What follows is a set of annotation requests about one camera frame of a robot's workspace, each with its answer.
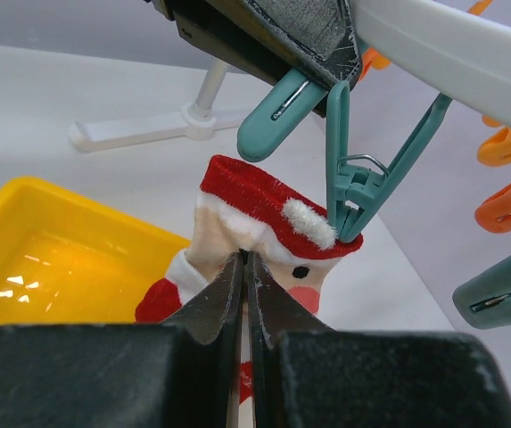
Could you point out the white round clip hanger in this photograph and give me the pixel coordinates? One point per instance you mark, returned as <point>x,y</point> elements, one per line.
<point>466,57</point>

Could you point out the white drying rack stand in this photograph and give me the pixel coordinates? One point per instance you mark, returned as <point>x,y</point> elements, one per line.
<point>197,120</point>

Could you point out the red santa sock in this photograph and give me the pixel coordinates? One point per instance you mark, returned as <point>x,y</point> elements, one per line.
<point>241,209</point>

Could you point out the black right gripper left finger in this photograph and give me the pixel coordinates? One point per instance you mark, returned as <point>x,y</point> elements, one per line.
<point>181,372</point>

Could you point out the teal clothespin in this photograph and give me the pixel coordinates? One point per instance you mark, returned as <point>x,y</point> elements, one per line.
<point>358,185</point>
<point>287,104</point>
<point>484,302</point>

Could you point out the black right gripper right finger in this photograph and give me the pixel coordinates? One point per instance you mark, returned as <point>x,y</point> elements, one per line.
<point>306,374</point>

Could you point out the yellow plastic bin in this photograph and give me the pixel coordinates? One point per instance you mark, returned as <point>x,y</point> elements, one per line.
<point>67,259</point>

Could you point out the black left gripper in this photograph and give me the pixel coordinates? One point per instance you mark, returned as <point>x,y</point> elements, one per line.
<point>266,39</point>

